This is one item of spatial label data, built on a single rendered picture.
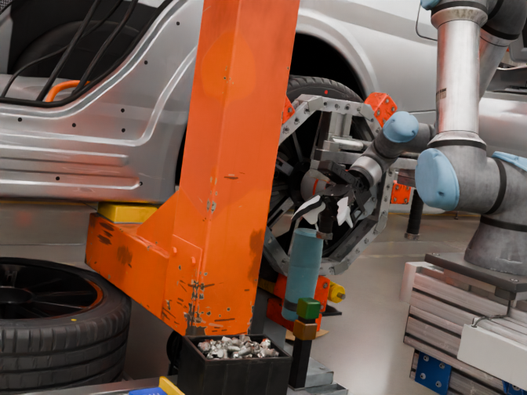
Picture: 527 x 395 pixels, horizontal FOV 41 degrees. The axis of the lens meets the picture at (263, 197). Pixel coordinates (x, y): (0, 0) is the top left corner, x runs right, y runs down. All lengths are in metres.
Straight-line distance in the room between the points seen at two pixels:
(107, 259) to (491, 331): 1.10
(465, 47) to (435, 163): 0.26
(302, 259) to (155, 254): 0.44
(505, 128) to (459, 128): 3.13
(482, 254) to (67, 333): 0.94
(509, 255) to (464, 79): 0.37
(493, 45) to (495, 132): 2.96
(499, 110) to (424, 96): 1.98
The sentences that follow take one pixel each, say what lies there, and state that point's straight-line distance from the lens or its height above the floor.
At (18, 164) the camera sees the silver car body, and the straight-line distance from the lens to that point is 1.91.
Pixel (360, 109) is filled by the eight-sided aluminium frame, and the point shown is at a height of 1.10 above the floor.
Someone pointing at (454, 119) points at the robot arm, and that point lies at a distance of 1.46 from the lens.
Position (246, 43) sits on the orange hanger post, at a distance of 1.55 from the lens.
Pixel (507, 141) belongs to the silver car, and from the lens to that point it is 4.56.
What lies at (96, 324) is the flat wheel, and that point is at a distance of 1.76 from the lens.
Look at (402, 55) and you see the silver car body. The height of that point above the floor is 1.31.
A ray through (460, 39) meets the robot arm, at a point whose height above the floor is 1.26.
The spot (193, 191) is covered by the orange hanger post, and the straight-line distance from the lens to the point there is 1.62.
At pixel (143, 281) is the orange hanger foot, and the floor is 0.58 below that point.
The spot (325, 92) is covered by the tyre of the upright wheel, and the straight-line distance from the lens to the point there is 2.18.
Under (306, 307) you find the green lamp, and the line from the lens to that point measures 1.58.
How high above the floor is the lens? 1.08
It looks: 8 degrees down
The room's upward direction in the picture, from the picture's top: 8 degrees clockwise
